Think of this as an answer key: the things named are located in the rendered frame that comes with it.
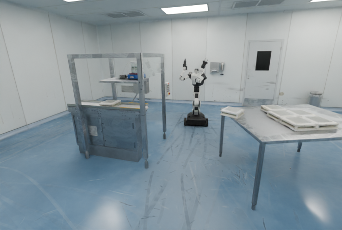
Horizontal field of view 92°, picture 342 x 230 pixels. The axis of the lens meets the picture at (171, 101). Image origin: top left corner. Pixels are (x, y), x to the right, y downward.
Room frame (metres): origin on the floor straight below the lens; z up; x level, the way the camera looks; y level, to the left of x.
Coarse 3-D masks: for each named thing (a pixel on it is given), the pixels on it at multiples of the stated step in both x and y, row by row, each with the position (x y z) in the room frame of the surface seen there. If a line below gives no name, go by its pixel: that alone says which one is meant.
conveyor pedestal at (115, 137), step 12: (72, 120) 2.64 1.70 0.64; (84, 120) 2.59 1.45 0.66; (96, 120) 2.52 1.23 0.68; (108, 120) 2.46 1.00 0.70; (120, 120) 2.41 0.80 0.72; (132, 120) 2.35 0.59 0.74; (96, 132) 2.53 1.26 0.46; (108, 132) 2.47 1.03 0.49; (120, 132) 2.41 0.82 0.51; (132, 132) 2.36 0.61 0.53; (96, 144) 2.54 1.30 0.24; (108, 144) 2.48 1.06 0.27; (120, 144) 2.42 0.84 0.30; (132, 144) 2.36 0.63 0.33; (108, 156) 2.50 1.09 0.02; (120, 156) 2.44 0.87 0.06; (132, 156) 2.37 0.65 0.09
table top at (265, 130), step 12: (252, 108) 2.43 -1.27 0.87; (288, 108) 2.40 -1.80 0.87; (300, 108) 2.39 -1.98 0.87; (312, 108) 2.38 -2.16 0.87; (240, 120) 1.96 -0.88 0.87; (252, 120) 1.95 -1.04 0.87; (264, 120) 1.95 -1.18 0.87; (336, 120) 1.91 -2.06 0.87; (252, 132) 1.61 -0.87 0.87; (264, 132) 1.60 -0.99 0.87; (276, 132) 1.60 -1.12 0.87; (288, 132) 1.59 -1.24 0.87; (300, 132) 1.59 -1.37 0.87; (312, 132) 1.58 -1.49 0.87; (324, 132) 1.58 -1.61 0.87; (336, 132) 1.57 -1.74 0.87; (264, 144) 1.42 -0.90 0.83
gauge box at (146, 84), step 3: (144, 81) 2.46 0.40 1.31; (135, 84) 2.50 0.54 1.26; (144, 84) 2.47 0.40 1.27; (147, 84) 2.49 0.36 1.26; (135, 87) 2.50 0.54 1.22; (144, 87) 2.47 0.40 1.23; (147, 87) 2.49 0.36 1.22; (135, 90) 2.50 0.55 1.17; (147, 90) 2.48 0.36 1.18; (135, 93) 2.51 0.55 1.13; (138, 93) 2.49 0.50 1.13; (147, 93) 2.47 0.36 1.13
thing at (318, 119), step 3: (306, 117) 1.83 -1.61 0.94; (309, 117) 1.82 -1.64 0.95; (312, 117) 1.82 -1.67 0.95; (315, 117) 1.81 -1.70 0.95; (318, 117) 1.81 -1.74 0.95; (321, 117) 1.82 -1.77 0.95; (312, 120) 1.74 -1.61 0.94; (315, 120) 1.72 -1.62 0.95; (318, 120) 1.72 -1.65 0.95; (321, 120) 1.72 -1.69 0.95; (324, 120) 1.72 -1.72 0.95; (327, 120) 1.72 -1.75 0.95
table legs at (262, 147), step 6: (222, 120) 2.46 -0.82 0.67; (222, 126) 2.46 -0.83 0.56; (222, 132) 2.46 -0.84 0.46; (222, 138) 2.46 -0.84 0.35; (222, 144) 2.46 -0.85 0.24; (300, 144) 2.55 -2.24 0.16; (264, 150) 1.44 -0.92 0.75; (258, 156) 1.47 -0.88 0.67; (258, 162) 1.46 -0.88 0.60; (258, 168) 1.44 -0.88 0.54; (258, 174) 1.44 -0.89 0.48; (258, 180) 1.44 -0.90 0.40; (258, 186) 1.44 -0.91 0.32; (258, 192) 1.44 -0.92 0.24; (252, 198) 1.46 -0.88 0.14; (252, 204) 1.45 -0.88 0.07
